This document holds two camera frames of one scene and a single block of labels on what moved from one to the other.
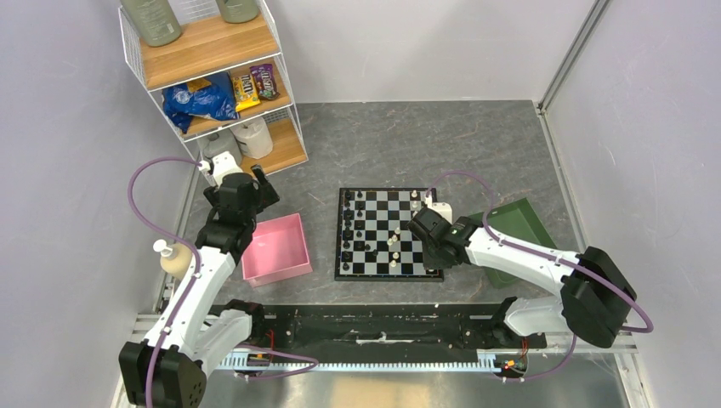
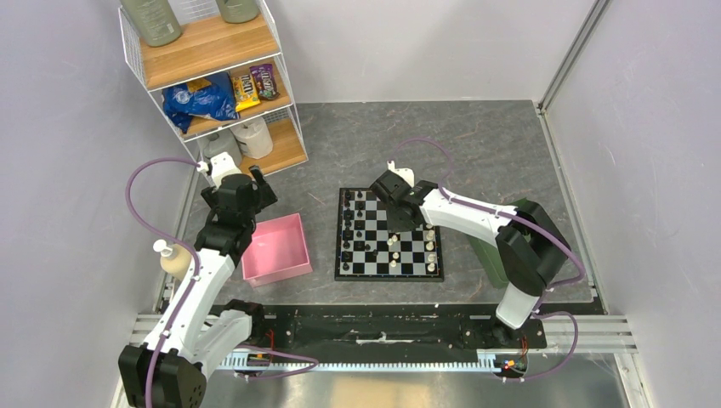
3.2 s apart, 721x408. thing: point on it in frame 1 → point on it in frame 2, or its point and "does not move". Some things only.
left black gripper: (264, 195) does not move
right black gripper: (431, 263) → (394, 226)
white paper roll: (254, 138) does not move
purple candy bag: (264, 81) does not move
